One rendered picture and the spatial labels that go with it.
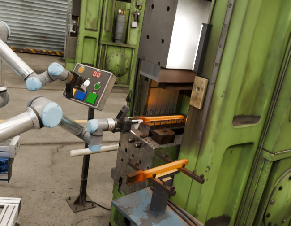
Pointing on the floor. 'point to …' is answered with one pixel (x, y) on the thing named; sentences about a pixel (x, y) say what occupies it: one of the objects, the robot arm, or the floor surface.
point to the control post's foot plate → (74, 205)
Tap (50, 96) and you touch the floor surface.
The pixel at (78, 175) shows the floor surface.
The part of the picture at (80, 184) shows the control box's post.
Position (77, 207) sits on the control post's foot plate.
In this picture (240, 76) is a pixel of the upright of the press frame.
